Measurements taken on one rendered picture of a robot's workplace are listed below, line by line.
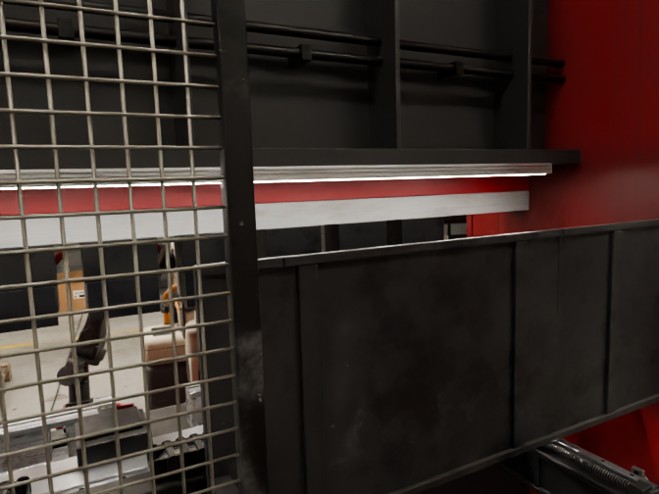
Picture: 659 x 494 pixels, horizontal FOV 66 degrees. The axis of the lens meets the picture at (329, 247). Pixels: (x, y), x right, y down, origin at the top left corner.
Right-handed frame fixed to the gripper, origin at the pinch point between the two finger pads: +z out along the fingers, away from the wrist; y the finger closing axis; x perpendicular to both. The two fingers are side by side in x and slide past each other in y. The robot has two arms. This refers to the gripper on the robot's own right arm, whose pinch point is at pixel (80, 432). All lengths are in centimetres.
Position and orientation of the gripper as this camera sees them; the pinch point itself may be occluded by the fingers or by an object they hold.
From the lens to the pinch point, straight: 175.5
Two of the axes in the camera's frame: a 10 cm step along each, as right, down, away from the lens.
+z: 1.1, 9.8, -1.4
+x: 9.3, -0.6, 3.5
